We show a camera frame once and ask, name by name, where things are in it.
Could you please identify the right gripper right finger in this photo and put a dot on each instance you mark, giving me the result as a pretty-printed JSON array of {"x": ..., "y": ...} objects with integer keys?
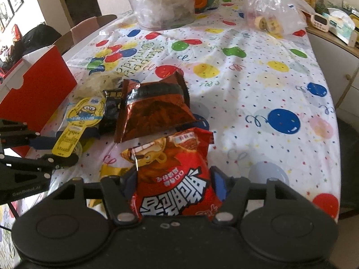
[{"x": 221, "y": 183}]

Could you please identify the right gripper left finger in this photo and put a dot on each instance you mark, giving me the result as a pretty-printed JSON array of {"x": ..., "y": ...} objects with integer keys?
[{"x": 129, "y": 182}]

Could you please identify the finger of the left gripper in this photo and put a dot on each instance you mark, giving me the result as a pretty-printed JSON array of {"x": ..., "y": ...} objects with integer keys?
[
  {"x": 48, "y": 162},
  {"x": 16, "y": 134}
]

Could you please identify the red chip bag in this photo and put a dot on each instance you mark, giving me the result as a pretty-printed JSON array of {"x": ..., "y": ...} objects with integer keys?
[{"x": 173, "y": 177}]

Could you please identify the yellow minion snack pack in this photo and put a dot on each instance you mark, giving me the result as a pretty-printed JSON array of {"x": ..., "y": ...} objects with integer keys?
[{"x": 85, "y": 114}]

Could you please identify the brown foil snack bag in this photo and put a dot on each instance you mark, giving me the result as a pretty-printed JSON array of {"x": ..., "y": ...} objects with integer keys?
[{"x": 152, "y": 107}]

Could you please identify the black snack packet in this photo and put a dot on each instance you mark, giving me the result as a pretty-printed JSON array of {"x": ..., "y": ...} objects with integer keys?
[{"x": 113, "y": 98}]

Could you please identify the red cardboard box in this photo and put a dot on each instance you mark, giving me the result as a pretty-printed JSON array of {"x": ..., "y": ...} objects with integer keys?
[{"x": 34, "y": 89}]

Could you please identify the balloon print tablecloth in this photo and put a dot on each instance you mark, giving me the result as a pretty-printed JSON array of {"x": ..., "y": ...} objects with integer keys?
[{"x": 268, "y": 105}]

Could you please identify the black jacket pile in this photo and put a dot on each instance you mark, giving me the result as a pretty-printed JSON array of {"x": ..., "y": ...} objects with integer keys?
[{"x": 40, "y": 36}]

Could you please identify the wooden chair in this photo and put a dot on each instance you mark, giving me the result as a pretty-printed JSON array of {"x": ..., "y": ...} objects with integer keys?
[{"x": 81, "y": 31}]

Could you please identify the white cabinet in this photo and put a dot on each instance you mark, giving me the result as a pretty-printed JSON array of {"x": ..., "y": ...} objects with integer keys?
[{"x": 338, "y": 62}]

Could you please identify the clear bag with white contents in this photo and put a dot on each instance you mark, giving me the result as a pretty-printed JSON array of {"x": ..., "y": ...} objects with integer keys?
[{"x": 163, "y": 14}]

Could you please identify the clear bag with tape rolls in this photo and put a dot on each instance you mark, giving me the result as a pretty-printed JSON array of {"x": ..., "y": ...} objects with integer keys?
[{"x": 278, "y": 17}]

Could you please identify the white digital timer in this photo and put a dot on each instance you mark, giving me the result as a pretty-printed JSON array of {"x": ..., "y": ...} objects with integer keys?
[{"x": 320, "y": 22}]

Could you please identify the tissue box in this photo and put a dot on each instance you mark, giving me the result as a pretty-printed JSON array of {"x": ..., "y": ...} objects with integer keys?
[{"x": 342, "y": 26}]

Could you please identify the framed wall pictures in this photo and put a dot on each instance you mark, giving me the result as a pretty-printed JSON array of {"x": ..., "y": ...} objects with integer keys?
[{"x": 8, "y": 11}]

